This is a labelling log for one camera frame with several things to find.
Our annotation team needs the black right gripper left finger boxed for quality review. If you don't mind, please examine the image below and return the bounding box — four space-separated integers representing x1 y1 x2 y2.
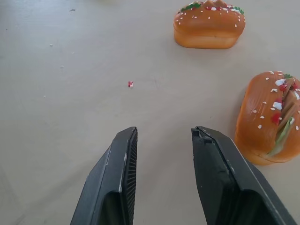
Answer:
69 126 138 225

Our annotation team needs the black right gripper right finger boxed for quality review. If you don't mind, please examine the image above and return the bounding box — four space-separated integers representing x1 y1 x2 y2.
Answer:
191 126 300 225

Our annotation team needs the toy hot dog bun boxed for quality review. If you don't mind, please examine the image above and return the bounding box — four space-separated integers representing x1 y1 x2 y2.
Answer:
173 0 246 49
234 71 300 166

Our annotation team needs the toy hot dog bun top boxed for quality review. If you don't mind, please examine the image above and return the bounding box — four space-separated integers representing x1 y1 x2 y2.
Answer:
173 0 246 49

